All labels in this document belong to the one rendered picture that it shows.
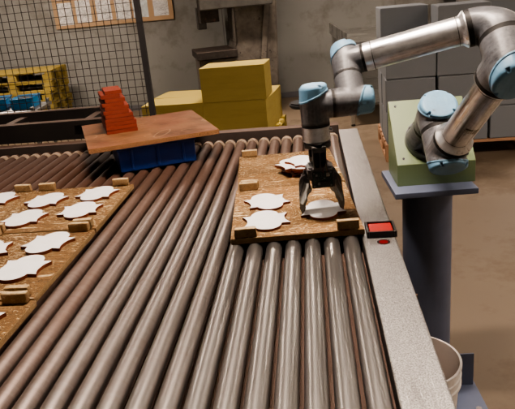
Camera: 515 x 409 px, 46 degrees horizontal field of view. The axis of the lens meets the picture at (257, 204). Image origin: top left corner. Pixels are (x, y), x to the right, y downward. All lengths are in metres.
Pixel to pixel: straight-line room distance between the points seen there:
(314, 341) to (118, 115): 1.61
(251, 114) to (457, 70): 2.00
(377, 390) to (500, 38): 0.93
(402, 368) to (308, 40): 8.05
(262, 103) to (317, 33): 3.05
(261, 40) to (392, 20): 2.51
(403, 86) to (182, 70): 4.43
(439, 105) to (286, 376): 1.14
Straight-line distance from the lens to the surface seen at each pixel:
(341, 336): 1.18
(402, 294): 1.33
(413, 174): 2.13
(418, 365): 1.12
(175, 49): 9.08
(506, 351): 2.88
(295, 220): 1.69
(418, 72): 5.40
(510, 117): 5.63
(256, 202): 1.83
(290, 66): 9.01
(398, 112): 2.22
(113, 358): 1.23
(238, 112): 6.19
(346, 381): 1.07
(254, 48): 7.86
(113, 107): 2.55
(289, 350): 1.15
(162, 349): 1.21
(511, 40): 1.62
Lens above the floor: 1.55
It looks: 19 degrees down
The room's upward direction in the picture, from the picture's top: 5 degrees counter-clockwise
